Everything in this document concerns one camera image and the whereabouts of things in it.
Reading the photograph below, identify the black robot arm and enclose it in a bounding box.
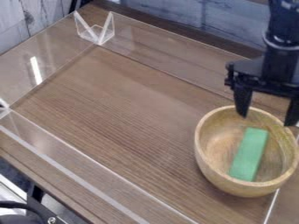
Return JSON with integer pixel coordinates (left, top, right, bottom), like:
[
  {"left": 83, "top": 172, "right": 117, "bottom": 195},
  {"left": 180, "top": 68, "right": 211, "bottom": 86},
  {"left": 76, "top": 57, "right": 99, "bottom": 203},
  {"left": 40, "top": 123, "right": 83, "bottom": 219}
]
[{"left": 224, "top": 0, "right": 299, "bottom": 126}]

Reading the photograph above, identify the black metal table frame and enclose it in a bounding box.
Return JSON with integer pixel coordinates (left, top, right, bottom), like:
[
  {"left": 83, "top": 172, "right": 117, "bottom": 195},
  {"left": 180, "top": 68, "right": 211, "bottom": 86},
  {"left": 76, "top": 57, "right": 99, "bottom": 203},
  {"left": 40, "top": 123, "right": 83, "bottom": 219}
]
[{"left": 27, "top": 184, "right": 81, "bottom": 224}]

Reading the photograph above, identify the green rectangular block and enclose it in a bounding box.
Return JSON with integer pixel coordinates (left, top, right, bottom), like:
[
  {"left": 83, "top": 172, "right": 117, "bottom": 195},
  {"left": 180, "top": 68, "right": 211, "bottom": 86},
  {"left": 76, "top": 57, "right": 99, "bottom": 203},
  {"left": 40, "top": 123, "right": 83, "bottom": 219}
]
[{"left": 228, "top": 128, "right": 268, "bottom": 182}]

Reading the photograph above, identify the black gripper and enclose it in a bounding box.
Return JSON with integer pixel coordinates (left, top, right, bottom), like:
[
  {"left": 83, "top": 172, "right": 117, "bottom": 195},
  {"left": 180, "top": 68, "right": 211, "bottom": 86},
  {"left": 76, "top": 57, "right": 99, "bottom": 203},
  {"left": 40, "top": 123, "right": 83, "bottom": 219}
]
[{"left": 224, "top": 45, "right": 299, "bottom": 126}]

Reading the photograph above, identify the black cable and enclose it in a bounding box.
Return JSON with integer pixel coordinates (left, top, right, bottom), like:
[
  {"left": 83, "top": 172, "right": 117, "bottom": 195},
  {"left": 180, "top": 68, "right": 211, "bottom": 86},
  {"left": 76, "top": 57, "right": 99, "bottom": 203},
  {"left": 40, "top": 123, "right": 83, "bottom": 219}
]
[{"left": 0, "top": 200, "right": 29, "bottom": 224}]

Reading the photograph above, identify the wooden bowl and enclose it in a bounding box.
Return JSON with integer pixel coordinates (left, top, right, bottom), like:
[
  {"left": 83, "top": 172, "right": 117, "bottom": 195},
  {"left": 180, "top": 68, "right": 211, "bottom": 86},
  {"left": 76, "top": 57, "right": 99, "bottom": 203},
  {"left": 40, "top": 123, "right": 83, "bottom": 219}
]
[{"left": 194, "top": 106, "right": 299, "bottom": 198}]

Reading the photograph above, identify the clear acrylic corner bracket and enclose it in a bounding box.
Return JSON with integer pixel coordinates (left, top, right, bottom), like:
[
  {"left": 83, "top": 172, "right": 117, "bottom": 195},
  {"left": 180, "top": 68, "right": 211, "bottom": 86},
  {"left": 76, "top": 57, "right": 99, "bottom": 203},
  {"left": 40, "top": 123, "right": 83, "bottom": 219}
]
[{"left": 73, "top": 11, "right": 115, "bottom": 46}]

